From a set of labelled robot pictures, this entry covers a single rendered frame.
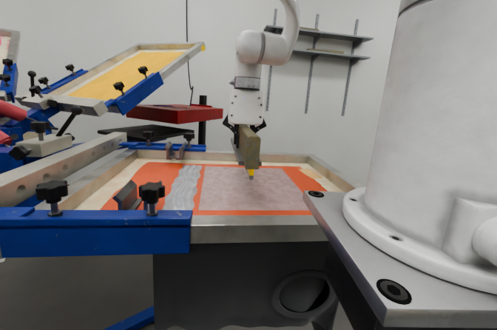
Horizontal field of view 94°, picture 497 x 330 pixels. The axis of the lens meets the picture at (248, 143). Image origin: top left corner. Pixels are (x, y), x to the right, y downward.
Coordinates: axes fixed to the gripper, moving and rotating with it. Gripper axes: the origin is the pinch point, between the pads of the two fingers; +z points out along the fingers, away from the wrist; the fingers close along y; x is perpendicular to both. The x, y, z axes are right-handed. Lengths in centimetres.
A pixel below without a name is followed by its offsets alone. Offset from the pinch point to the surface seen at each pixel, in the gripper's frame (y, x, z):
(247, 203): 0.5, -12.7, 14.1
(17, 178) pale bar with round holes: -46, -20, 6
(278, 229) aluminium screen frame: 4.4, -28.7, 11.8
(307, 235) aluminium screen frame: 10.4, -28.7, 13.2
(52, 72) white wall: -175, 200, -25
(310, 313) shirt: 17.4, -21.8, 39.8
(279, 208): 8.3, -15.4, 14.2
